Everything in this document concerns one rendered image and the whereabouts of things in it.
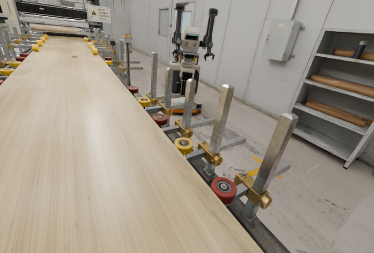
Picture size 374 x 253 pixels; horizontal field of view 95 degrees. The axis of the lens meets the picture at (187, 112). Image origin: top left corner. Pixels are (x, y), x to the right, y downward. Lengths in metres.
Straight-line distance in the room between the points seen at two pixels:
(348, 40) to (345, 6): 0.44
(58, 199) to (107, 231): 0.17
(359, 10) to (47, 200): 3.41
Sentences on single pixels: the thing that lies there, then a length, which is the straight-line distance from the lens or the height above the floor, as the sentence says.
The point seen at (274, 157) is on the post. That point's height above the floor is 1.02.
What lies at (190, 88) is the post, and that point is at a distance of 0.88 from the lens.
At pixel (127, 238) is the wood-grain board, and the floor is 0.90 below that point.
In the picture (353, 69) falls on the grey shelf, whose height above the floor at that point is 1.12.
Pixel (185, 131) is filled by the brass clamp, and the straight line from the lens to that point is 0.97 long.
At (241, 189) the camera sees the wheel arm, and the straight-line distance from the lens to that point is 0.70.
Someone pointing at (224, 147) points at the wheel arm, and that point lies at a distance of 0.92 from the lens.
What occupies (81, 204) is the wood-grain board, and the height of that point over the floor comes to 0.90.
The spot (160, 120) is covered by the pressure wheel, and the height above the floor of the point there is 0.91.
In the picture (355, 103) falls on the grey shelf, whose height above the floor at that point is 0.70.
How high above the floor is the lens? 1.34
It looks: 26 degrees down
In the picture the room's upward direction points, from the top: 7 degrees clockwise
